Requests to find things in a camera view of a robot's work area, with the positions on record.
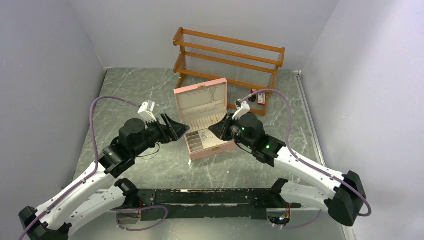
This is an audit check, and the pink jewelry box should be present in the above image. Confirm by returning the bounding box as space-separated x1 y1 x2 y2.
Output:
173 78 237 161

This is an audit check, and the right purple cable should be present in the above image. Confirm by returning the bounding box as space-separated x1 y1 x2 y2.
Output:
238 88 373 229

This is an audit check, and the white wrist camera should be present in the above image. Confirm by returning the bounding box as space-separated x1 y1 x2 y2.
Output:
138 99 157 124
232 99 251 120

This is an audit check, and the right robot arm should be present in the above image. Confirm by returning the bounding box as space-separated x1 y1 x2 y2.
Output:
208 113 371 227

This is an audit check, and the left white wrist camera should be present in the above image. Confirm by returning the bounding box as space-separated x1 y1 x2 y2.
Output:
138 99 157 124

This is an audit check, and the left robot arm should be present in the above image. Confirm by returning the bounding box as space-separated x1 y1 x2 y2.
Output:
18 113 190 240

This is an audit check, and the silver wire necklace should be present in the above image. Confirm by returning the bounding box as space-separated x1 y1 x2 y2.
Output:
139 145 161 162

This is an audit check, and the small red white box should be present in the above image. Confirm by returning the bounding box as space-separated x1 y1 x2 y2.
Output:
256 92 267 106

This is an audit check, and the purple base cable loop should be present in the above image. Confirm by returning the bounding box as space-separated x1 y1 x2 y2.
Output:
115 205 170 232

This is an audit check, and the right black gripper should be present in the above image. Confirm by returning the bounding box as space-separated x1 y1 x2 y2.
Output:
209 112 255 150

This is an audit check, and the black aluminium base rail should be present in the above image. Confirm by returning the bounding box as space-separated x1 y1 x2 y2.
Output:
116 188 306 221

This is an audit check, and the wooden two-tier shelf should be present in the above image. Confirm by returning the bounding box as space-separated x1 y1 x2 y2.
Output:
172 27 286 116

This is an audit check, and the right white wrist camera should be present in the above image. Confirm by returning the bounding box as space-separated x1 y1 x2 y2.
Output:
232 99 251 120

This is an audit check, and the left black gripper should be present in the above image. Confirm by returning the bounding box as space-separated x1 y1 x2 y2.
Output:
131 112 190 157

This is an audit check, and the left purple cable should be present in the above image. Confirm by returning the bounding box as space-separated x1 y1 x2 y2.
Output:
18 96 142 240

